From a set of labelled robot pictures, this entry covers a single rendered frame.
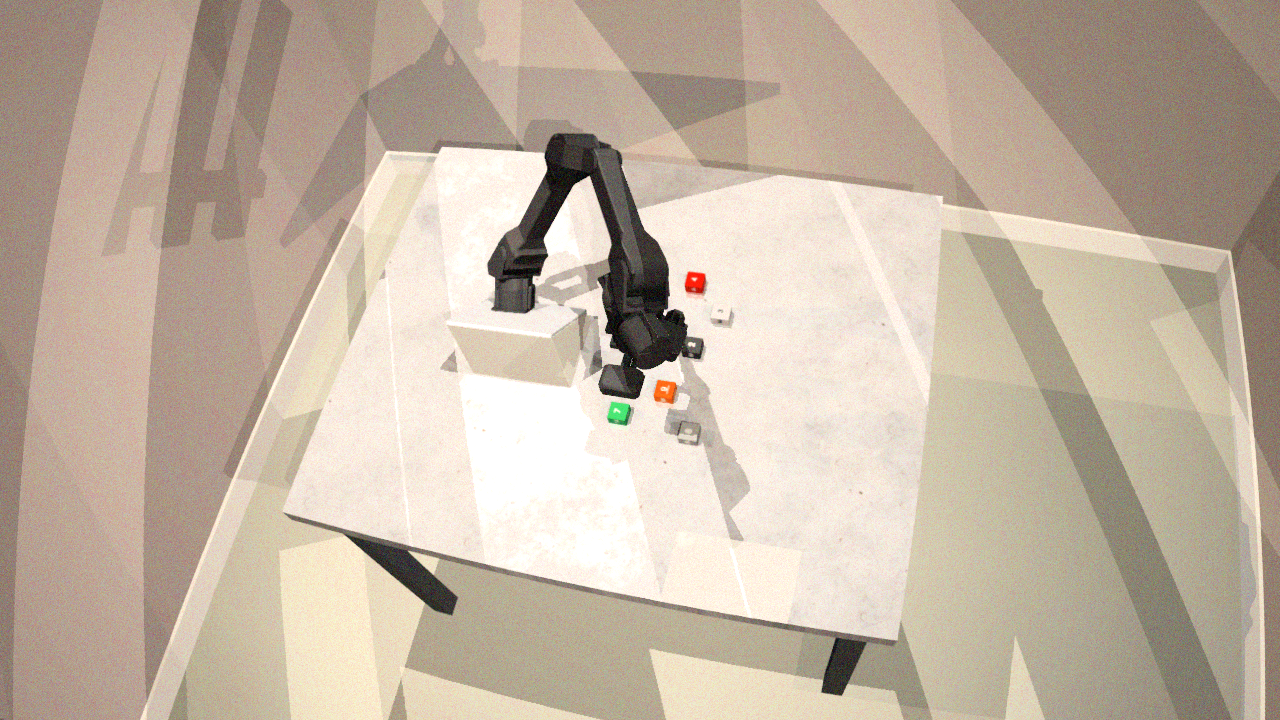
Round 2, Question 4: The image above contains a green block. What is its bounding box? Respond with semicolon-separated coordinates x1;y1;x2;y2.
607;402;631;427

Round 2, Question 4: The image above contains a red block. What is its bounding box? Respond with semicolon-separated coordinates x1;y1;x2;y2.
685;272;707;293

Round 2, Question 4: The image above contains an orange block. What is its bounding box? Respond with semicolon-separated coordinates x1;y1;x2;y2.
654;380;677;404

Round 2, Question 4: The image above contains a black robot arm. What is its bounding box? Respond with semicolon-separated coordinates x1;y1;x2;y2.
486;133;689;370

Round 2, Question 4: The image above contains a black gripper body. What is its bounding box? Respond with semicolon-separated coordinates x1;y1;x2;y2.
598;322;644;400

